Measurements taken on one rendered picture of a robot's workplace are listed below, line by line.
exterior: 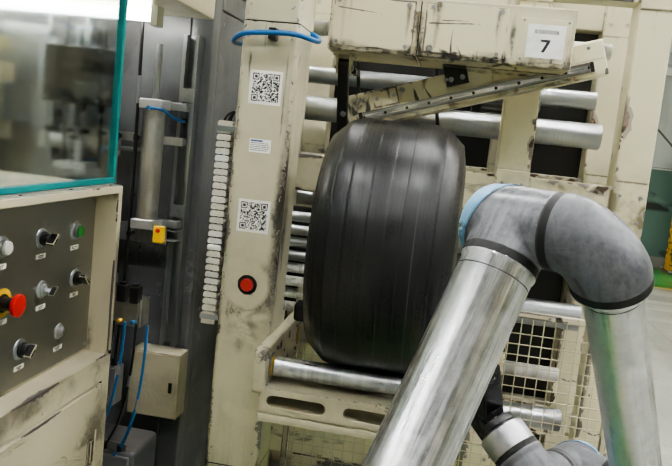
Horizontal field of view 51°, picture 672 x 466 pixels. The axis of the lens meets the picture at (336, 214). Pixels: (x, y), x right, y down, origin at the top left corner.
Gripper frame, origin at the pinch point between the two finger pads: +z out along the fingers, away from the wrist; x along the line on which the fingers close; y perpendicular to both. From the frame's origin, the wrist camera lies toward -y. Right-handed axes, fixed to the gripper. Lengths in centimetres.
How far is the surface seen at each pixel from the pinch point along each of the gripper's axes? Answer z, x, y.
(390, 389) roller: 1.1, -7.2, 17.7
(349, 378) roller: 7.6, -13.5, 18.5
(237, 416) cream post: 19, -34, 40
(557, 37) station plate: 46, 61, -26
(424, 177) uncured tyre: 23.4, 6.2, -21.2
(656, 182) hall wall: 282, 767, 548
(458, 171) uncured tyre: 23.2, 15.2, -19.5
